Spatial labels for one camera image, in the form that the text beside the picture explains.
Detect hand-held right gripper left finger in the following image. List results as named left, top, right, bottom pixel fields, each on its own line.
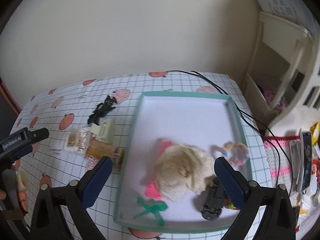
left=30, top=156, right=113, bottom=240

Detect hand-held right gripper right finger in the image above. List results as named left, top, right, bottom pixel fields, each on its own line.
left=214, top=156, right=297, bottom=240

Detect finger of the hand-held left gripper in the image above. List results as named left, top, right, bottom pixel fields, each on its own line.
left=27, top=127, right=49, bottom=143
left=11, top=143, right=34, bottom=159

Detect colourful plastic toy robot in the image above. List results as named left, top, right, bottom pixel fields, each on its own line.
left=224, top=197, right=238, bottom=210

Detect black toy car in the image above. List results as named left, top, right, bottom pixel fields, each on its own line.
left=200, top=176, right=228, bottom=221

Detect pastel bead bracelet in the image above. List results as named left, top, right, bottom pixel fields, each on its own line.
left=223, top=142, right=250, bottom=166

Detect cream fluffy scrunchie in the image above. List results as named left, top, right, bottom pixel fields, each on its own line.
left=153, top=142, right=216, bottom=202

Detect pink hair roller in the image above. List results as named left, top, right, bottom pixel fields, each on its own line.
left=146, top=139, right=176, bottom=200

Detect green ribbon bow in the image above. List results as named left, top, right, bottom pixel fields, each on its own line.
left=134, top=196, right=169, bottom=227

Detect white tray with green rim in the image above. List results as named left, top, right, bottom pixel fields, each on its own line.
left=114, top=91, right=252, bottom=233

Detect beige toy bread roll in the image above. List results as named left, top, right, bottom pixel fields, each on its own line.
left=15, top=171, right=29, bottom=212

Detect clear cotton swab box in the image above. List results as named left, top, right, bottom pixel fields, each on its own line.
left=64, top=126, right=92, bottom=155

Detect pink white crocheted blanket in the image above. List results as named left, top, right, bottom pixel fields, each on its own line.
left=262, top=135, right=320, bottom=233

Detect cream hair claw clip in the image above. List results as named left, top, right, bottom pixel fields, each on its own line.
left=90, top=119, right=114, bottom=143

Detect black hair claw clip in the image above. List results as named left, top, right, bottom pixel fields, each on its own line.
left=87, top=95, right=117, bottom=126

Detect white plastic holder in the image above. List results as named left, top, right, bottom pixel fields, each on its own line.
left=289, top=141, right=302, bottom=186

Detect white-edged smartphone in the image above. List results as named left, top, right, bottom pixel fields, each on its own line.
left=297, top=131, right=313, bottom=193

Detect red white packet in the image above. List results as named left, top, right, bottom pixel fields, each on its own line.
left=311, top=155, right=320, bottom=180

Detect pink items in shelf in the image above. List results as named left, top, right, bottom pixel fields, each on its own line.
left=257, top=85, right=286, bottom=111

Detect yellow snack packet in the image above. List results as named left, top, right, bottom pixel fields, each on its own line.
left=311, top=122, right=320, bottom=141

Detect cream shelf unit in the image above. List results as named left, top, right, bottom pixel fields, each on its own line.
left=240, top=0, right=320, bottom=132

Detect black charging cable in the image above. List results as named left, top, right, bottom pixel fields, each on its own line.
left=190, top=70, right=298, bottom=186
left=165, top=70, right=260, bottom=130

